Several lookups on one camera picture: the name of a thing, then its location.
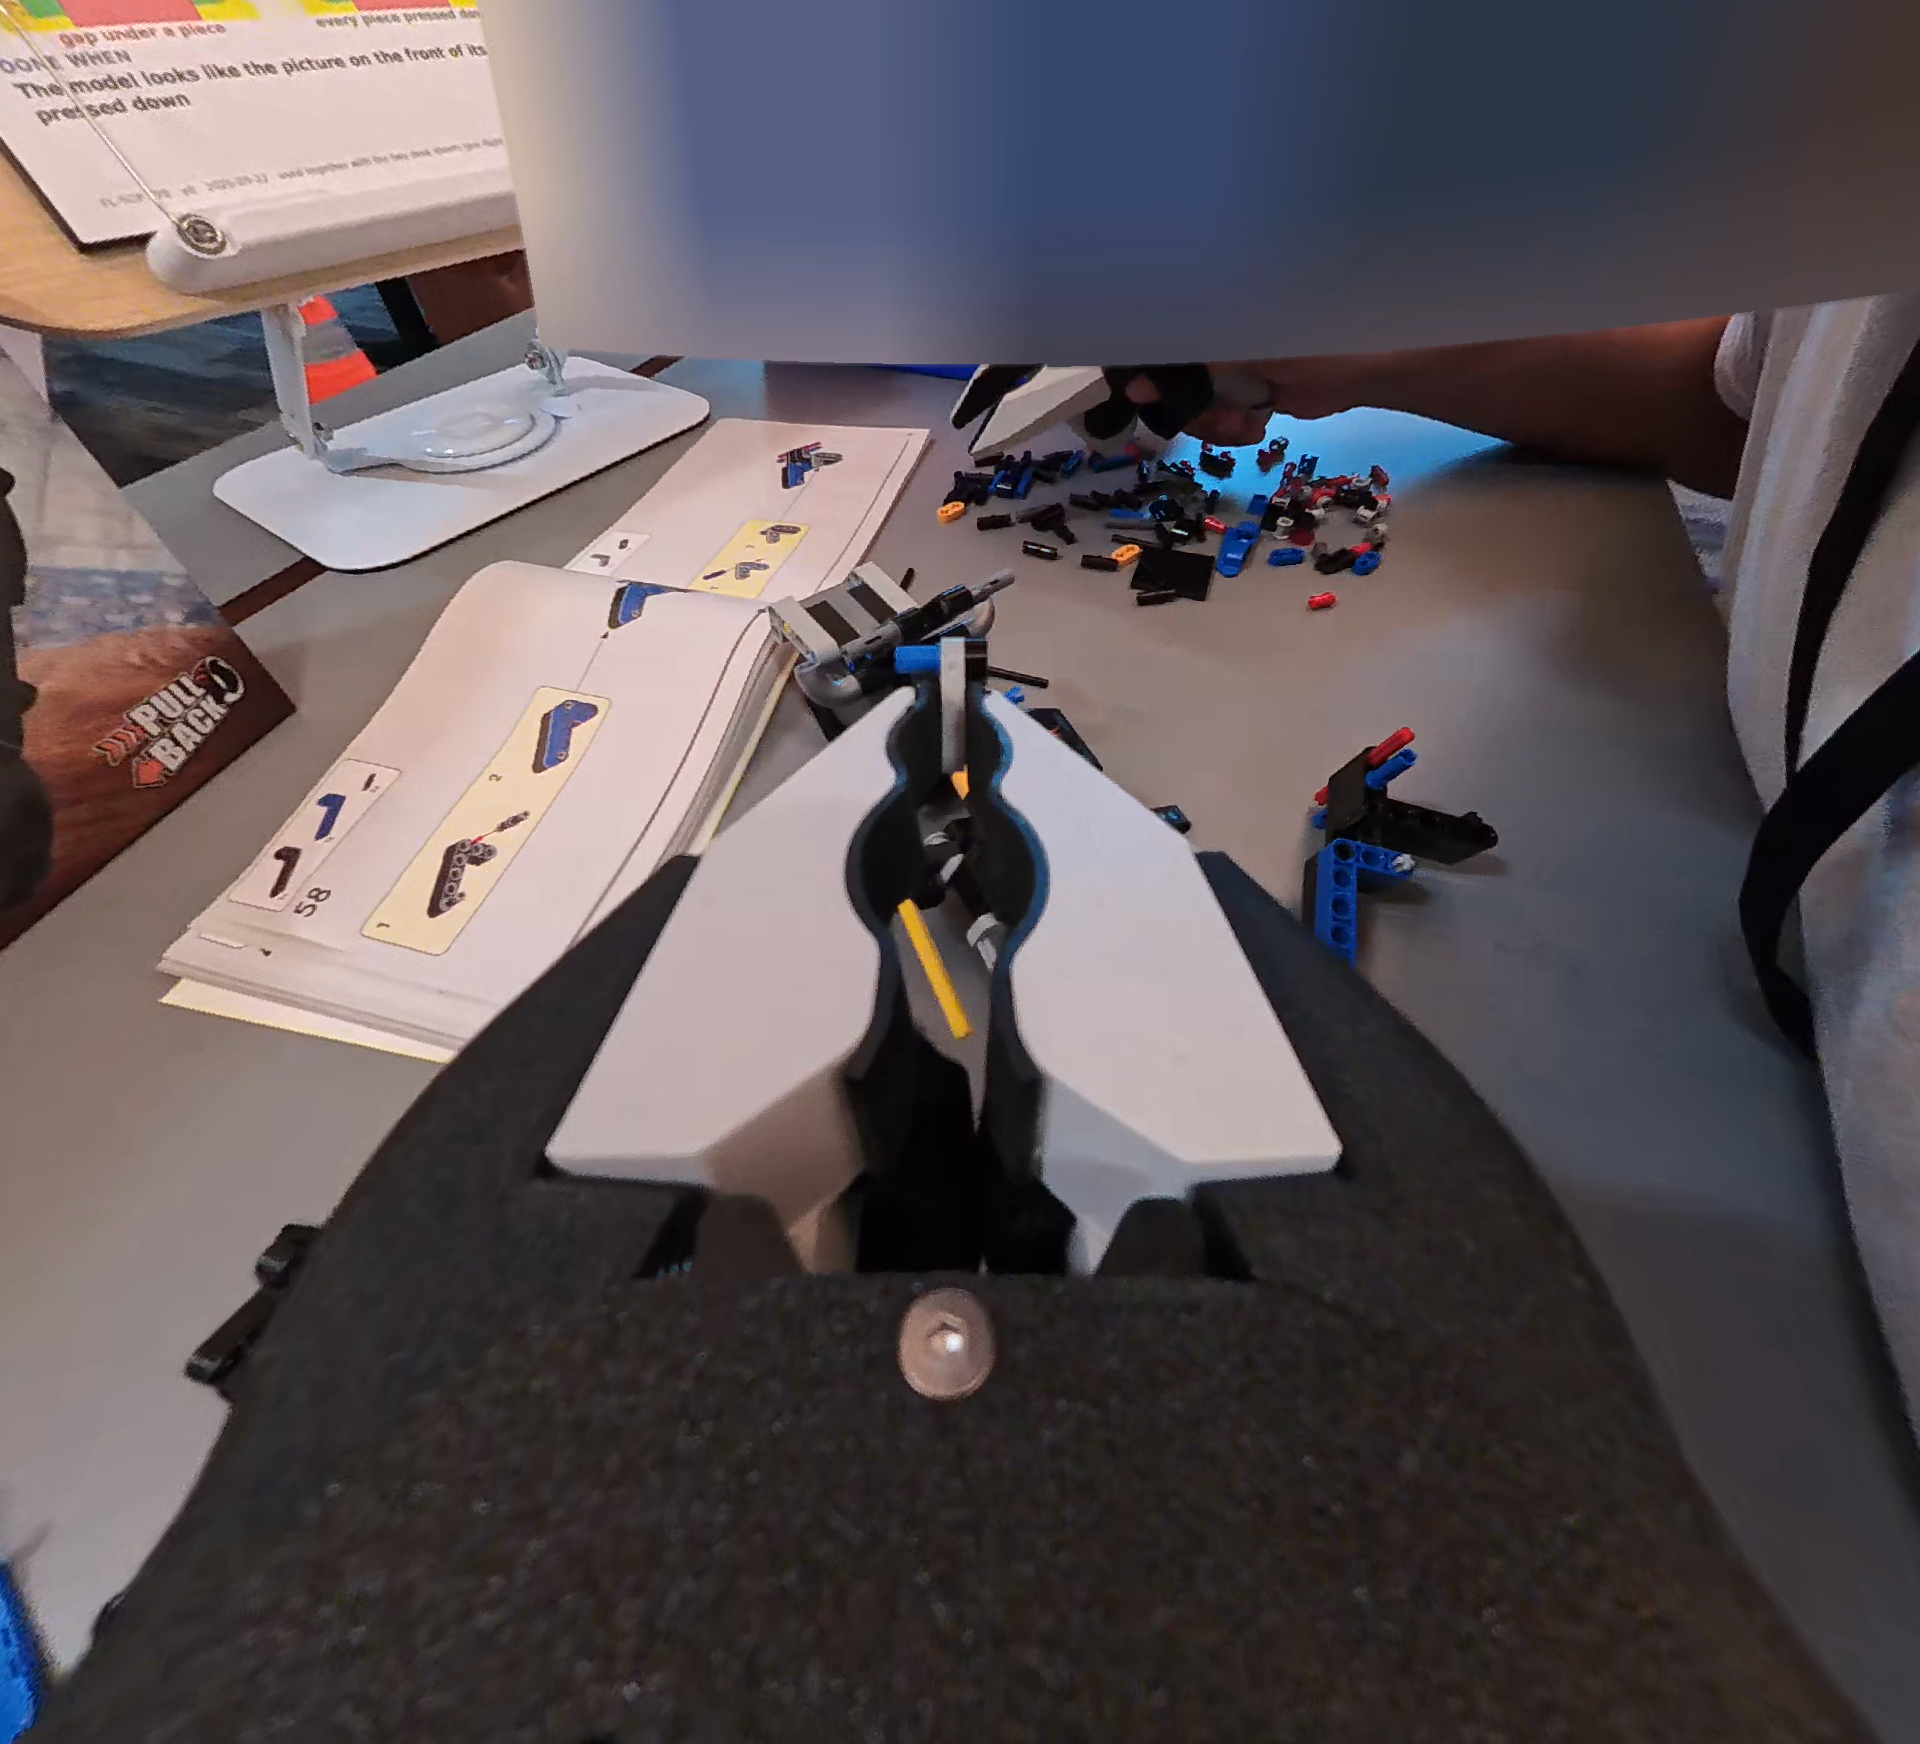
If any person's right forearm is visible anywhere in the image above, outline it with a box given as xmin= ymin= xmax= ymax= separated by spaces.
xmin=1274 ymin=311 xmax=1750 ymax=506

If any person's right hand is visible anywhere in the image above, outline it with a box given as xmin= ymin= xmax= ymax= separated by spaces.
xmin=1203 ymin=367 xmax=1295 ymax=442

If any lego instruction booklet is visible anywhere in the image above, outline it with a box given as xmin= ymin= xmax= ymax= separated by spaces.
xmin=159 ymin=416 xmax=935 ymax=1062

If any white document stand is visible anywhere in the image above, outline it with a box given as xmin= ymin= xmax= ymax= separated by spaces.
xmin=0 ymin=142 xmax=712 ymax=571

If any small multicoloured lego assembly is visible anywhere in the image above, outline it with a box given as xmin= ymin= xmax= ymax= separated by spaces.
xmin=894 ymin=635 xmax=1012 ymax=1041

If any grey black lego chassis assembly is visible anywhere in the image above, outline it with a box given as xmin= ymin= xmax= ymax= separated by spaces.
xmin=770 ymin=561 xmax=1051 ymax=743

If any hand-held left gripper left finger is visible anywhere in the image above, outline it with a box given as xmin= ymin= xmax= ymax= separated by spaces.
xmin=547 ymin=687 xmax=964 ymax=1281

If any orange traffic cone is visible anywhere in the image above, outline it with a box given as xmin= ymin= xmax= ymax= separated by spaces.
xmin=299 ymin=292 xmax=380 ymax=405

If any person's white shirt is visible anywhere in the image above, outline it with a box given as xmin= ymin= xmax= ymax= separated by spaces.
xmin=1709 ymin=292 xmax=1920 ymax=1400

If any printed instruction sheet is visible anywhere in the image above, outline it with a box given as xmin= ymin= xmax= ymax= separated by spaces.
xmin=0 ymin=0 xmax=520 ymax=255

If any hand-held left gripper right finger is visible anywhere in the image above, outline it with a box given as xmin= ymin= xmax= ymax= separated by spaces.
xmin=967 ymin=687 xmax=1346 ymax=1281

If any pile of lego pieces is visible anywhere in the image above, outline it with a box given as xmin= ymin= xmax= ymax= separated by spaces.
xmin=943 ymin=424 xmax=1397 ymax=614

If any black and blue lego subassembly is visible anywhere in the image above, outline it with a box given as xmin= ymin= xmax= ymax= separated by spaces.
xmin=1300 ymin=727 xmax=1504 ymax=971

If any lego truck box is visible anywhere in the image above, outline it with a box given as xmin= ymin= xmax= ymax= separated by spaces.
xmin=0 ymin=338 xmax=299 ymax=952

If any black strap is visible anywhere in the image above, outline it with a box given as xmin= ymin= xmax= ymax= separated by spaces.
xmin=1741 ymin=326 xmax=1920 ymax=1055

